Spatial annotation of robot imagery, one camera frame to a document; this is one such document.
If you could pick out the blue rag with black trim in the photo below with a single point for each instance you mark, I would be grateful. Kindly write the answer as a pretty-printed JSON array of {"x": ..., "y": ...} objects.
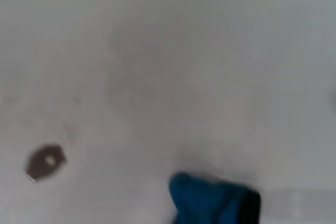
[{"x": 210, "y": 200}]

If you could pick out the dark water stain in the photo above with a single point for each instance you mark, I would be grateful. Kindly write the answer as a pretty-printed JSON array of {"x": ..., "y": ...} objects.
[{"x": 39, "y": 166}]

